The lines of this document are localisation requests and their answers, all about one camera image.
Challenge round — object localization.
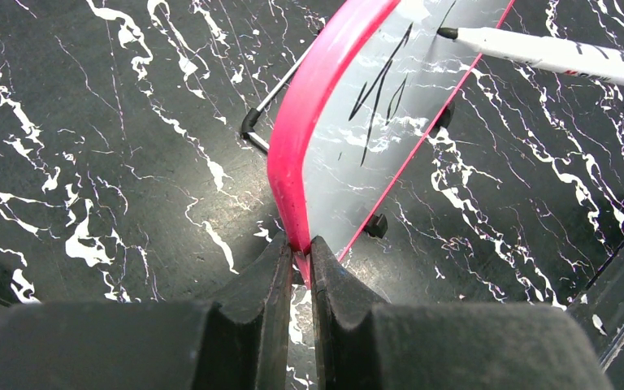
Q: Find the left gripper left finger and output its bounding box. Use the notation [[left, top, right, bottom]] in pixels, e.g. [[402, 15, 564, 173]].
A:
[[0, 233, 293, 389]]

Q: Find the pink framed whiteboard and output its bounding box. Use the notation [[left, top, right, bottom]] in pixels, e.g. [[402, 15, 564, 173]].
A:
[[267, 1, 513, 281]]

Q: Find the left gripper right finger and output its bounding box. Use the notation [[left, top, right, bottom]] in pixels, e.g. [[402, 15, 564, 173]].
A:
[[310, 237, 612, 389]]

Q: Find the white whiteboard marker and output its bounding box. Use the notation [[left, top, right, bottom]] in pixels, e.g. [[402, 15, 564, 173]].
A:
[[437, 27, 624, 86]]

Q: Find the black wire board stand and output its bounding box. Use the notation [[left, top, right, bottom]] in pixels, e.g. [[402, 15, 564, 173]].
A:
[[240, 42, 316, 154]]

